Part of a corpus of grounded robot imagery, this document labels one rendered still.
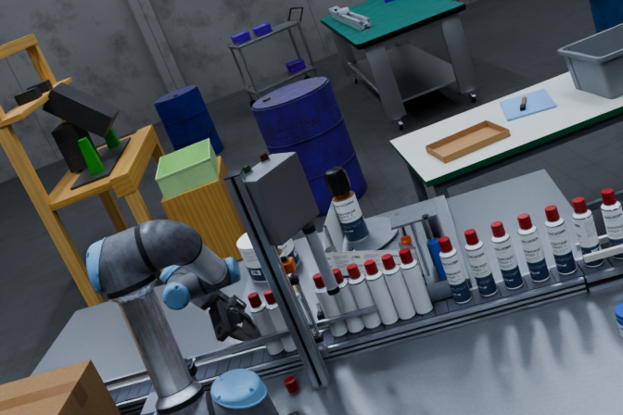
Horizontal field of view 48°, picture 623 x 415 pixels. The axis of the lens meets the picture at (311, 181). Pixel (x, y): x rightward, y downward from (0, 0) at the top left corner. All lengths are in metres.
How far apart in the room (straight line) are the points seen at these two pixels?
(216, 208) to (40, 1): 7.46
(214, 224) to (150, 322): 3.49
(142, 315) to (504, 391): 0.88
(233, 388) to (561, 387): 0.76
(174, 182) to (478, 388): 3.55
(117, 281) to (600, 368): 1.14
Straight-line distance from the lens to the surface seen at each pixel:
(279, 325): 2.10
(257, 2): 11.64
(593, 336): 1.94
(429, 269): 2.17
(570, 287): 2.08
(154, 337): 1.67
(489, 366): 1.91
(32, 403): 2.08
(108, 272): 1.64
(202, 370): 2.28
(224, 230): 5.14
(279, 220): 1.79
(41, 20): 12.03
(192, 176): 5.04
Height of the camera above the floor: 1.98
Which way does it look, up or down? 19 degrees down
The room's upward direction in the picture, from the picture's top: 21 degrees counter-clockwise
